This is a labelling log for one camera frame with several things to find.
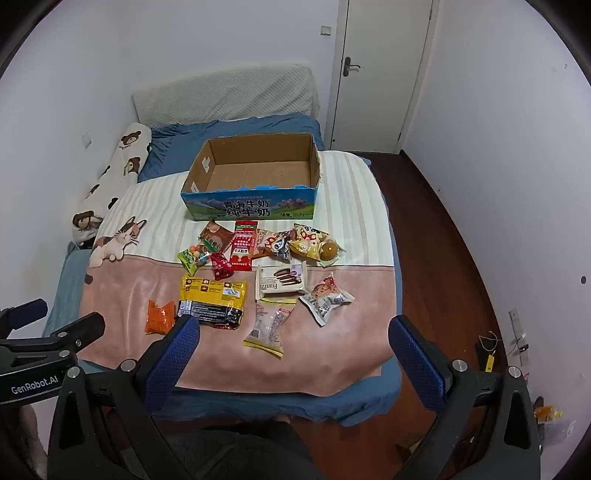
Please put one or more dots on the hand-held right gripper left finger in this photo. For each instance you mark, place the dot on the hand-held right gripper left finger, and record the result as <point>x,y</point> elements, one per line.
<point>171,362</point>

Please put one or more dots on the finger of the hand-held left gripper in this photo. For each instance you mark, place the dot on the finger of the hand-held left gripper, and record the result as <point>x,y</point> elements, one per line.
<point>78,330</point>
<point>25,311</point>

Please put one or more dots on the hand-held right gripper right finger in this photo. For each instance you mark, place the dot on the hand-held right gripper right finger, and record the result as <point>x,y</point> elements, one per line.
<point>418,364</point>

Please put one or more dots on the brown snack packet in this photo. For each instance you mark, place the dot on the brown snack packet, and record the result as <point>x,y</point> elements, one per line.
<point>215,234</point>

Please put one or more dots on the orange raccoon print snack packet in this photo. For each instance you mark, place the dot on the orange raccoon print snack packet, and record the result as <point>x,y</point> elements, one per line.
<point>275,243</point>

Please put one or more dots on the printed blue cardboard box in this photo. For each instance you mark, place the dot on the printed blue cardboard box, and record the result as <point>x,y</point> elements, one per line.
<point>251,194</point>

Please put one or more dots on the person's left forearm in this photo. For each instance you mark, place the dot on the person's left forearm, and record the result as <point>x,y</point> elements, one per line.
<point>33,443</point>

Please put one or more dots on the yellow tag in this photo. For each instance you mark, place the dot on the yellow tag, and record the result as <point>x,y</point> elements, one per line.
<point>489,362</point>

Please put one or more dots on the yellow and black snack packet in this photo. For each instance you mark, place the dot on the yellow and black snack packet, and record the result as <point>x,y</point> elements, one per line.
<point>212,299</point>

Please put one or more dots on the clear white snack packet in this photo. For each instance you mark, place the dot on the clear white snack packet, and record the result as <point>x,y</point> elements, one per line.
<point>270,328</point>

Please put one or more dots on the green candy packet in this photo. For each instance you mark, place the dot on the green candy packet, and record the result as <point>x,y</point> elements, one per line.
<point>196,259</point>

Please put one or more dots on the small dark red snack packet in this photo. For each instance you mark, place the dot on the small dark red snack packet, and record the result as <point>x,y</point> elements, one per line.
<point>221,266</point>

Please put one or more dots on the person's dark shorts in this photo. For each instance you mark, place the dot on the person's dark shorts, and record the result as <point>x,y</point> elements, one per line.
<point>240,450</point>

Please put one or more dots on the silver cookie snack packet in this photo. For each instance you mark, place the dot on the silver cookie snack packet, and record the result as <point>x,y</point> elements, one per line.
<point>324,299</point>

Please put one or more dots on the white wafer snack packet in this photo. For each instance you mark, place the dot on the white wafer snack packet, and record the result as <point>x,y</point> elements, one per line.
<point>279,281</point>

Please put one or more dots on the tall red snack packet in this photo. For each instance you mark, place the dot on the tall red snack packet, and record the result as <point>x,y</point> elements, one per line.
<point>243,248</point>

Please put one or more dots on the clear braised egg packet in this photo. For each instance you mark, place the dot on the clear braised egg packet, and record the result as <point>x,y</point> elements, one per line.
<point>330,252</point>

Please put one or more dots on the cat print striped blanket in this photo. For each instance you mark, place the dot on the cat print striped blanket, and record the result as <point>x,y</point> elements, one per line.
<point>351,221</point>

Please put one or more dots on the clear plastic bag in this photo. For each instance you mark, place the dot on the clear plastic bag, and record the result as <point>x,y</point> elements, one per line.
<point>561,431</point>

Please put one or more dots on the yellow cartoon print snack packet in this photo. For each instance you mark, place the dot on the yellow cartoon print snack packet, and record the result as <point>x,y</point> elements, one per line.
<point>307,241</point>

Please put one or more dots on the bear print white pillow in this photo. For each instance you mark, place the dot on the bear print white pillow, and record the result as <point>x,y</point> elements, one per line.
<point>124,161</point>

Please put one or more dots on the blue pillow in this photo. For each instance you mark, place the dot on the blue pillow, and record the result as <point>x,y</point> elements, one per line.
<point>175,147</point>

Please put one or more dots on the grey white pillow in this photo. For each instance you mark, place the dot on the grey white pillow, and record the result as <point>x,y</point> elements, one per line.
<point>231,92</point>

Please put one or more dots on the white door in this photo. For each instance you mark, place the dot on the white door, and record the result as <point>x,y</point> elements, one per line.
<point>383,74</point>

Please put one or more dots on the white wall socket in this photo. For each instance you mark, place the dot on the white wall socket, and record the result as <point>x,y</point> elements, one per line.
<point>87,140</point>

